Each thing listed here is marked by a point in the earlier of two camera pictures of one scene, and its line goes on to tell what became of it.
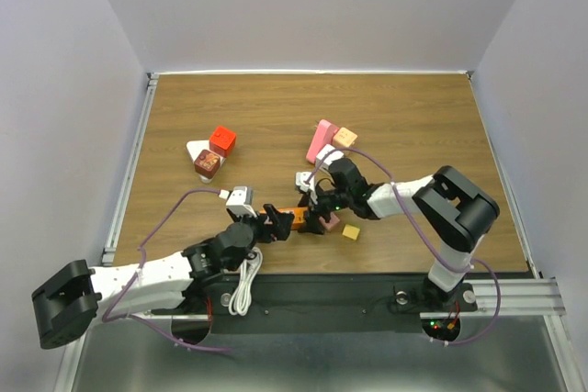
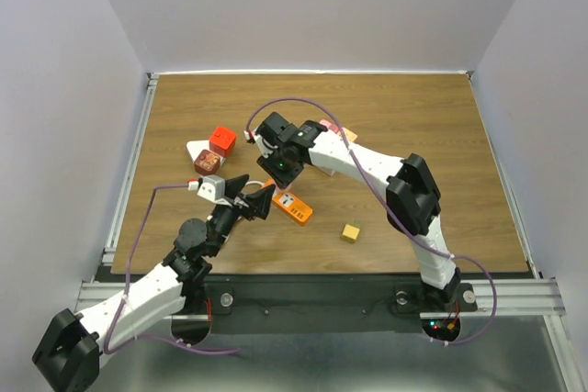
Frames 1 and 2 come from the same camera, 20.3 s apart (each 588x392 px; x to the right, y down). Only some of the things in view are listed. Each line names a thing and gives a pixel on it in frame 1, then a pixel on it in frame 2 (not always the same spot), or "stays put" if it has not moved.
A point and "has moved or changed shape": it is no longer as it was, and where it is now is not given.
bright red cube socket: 222,140 stays put
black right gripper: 312,226 -> 282,180
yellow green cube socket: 350,232 stays put
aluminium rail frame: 74,362 stays put
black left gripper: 268,231 -> 258,205
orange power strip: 299,216 has moved or changed shape
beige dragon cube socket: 345,137 stays put
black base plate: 328,304 stays put
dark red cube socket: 206,163 stays put
